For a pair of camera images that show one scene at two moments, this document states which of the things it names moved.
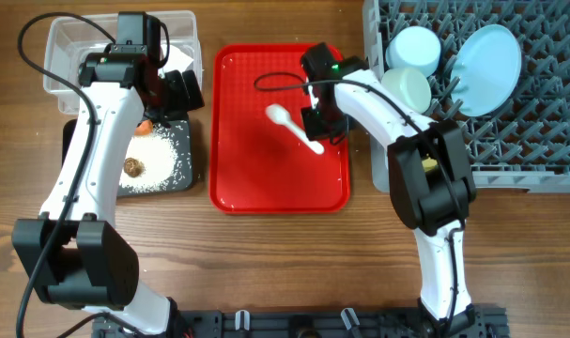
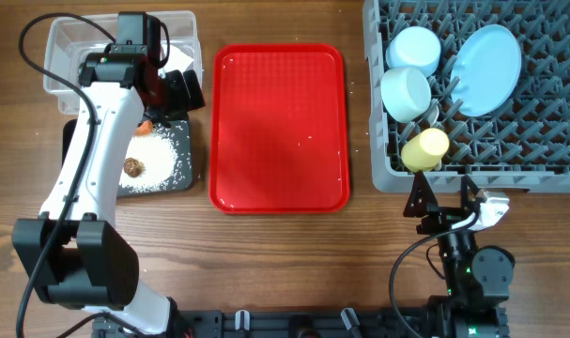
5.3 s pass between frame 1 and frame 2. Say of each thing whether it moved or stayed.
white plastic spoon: moved
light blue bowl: stayed
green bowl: stayed
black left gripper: stayed
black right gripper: moved
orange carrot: stayed
